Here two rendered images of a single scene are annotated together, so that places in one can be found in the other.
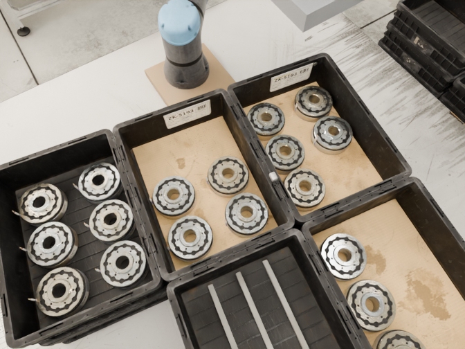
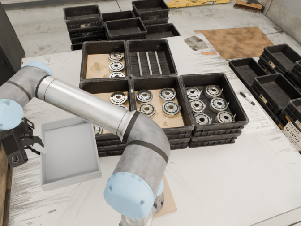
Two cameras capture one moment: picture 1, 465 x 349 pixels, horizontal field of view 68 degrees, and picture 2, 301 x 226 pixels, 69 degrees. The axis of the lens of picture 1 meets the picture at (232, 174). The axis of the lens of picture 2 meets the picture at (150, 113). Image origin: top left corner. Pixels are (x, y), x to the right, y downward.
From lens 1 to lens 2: 117 cm
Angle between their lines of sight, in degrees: 63
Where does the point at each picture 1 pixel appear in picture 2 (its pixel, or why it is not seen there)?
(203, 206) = (159, 105)
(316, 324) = (134, 69)
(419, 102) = not seen: hidden behind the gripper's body
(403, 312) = (107, 66)
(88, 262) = (205, 99)
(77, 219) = (210, 114)
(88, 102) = (215, 199)
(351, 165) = not seen: hidden behind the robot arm
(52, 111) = (237, 197)
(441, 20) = not seen: outside the picture
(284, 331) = (144, 70)
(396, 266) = (100, 74)
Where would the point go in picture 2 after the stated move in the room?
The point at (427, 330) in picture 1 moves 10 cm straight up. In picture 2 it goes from (103, 61) to (101, 49)
